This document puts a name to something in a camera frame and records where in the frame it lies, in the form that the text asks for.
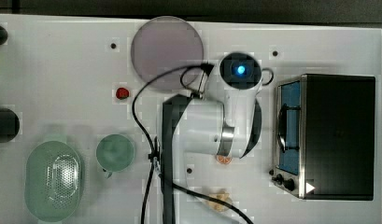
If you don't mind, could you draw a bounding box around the green mug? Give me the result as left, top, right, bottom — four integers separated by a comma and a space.
96, 134, 135, 178

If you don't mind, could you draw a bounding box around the peeled banana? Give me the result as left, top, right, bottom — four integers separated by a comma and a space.
205, 189, 233, 213

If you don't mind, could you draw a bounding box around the small strawberry on table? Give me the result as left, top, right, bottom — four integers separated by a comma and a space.
116, 87, 130, 100

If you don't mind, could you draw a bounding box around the black pan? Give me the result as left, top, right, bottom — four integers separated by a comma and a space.
0, 108, 20, 143

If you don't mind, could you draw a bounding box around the green colander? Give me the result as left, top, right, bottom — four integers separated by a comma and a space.
24, 141, 82, 224

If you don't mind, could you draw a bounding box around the grey round plate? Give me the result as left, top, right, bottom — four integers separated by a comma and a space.
131, 16, 204, 82

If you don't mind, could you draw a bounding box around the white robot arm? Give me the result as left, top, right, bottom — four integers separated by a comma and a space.
160, 52, 263, 224

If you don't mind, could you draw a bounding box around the silver black toaster oven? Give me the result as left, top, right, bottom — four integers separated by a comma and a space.
270, 74, 375, 201

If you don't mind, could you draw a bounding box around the orange slice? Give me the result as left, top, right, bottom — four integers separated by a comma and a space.
216, 155, 232, 164

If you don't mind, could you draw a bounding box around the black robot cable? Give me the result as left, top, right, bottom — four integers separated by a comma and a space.
131, 63, 276, 224

